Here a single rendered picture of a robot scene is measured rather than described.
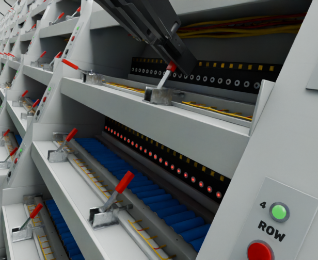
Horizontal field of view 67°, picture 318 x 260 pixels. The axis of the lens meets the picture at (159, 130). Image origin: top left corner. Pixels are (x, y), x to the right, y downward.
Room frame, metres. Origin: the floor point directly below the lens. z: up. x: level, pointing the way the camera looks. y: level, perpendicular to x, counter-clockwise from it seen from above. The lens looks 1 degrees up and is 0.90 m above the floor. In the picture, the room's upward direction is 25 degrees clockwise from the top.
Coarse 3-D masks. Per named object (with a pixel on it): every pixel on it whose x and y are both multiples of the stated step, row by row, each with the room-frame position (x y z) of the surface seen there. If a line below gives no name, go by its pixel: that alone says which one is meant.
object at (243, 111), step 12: (108, 84) 0.60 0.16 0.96; (120, 84) 0.55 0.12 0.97; (132, 84) 0.51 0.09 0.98; (144, 84) 0.48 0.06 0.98; (192, 96) 0.38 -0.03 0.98; (204, 96) 0.36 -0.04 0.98; (204, 108) 0.36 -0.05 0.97; (216, 108) 0.34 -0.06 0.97; (228, 108) 0.32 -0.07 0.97; (240, 108) 0.31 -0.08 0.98; (252, 108) 0.30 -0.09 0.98
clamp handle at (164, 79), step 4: (168, 64) 0.37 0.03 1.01; (172, 64) 0.36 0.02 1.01; (168, 68) 0.36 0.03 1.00; (172, 68) 0.36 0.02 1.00; (168, 72) 0.36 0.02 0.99; (164, 76) 0.36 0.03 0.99; (168, 76) 0.36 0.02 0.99; (164, 80) 0.36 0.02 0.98; (160, 84) 0.36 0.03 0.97; (164, 84) 0.36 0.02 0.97; (160, 88) 0.36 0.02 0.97
